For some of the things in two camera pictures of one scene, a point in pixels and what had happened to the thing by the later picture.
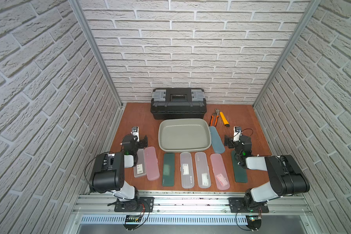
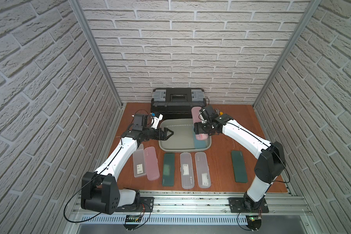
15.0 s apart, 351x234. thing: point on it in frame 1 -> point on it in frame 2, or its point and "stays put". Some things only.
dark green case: [240, 173] stays put
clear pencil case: [203, 172] stays put
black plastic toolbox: [178, 103] stays put
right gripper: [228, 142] -> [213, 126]
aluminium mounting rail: [191, 203] stays put
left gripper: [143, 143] -> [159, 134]
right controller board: [254, 222] stays put
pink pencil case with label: [221, 177] -> [195, 114]
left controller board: [131, 222] stays put
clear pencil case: [186, 170] stays put
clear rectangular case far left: [139, 169] stays put
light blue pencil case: [219, 146] -> [200, 144]
